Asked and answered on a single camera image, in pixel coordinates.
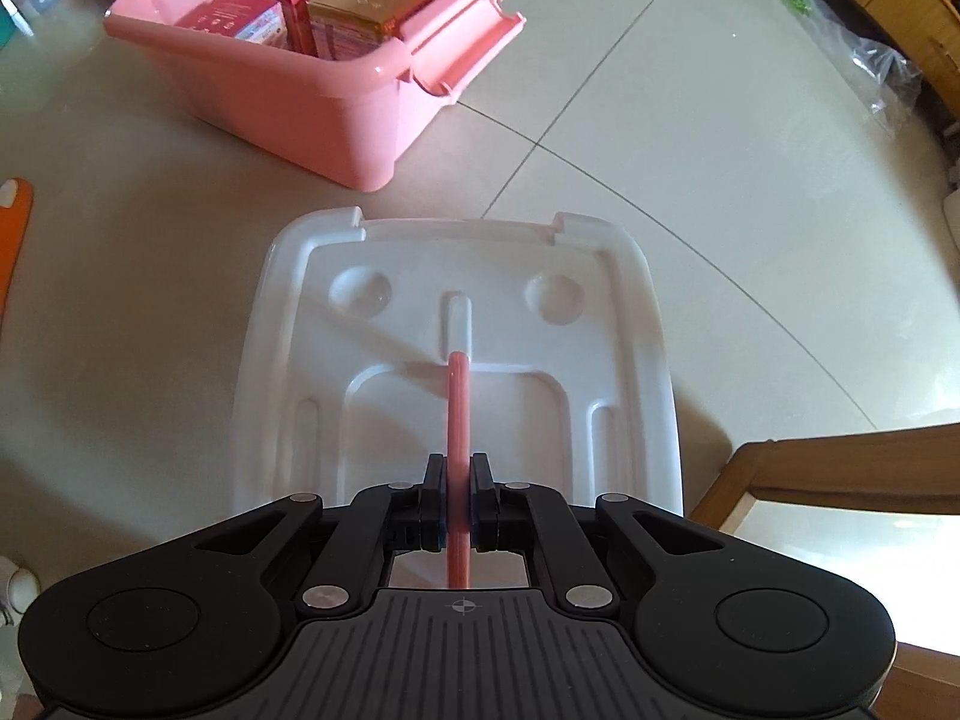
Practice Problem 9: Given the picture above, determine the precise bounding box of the white lid with pink handle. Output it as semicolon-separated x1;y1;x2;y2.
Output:
231;208;685;592

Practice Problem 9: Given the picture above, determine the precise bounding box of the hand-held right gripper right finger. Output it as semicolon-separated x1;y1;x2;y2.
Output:
469;454;727;617

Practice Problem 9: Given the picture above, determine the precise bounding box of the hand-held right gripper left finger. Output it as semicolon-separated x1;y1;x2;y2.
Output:
193;454;451;617

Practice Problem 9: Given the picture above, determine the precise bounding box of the pink plastic storage box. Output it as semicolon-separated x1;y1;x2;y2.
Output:
103;0;526;193

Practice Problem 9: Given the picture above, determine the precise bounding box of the clear plastic bag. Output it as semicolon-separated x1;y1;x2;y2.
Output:
827;10;929;141

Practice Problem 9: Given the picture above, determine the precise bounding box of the white plastic object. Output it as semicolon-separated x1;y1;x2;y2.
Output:
0;555;40;628

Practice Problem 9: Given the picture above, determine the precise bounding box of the orange plastic object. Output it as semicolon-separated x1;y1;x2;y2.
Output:
0;177;37;317

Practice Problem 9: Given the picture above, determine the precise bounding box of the pink and white carton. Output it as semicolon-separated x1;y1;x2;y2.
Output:
182;0;290;47

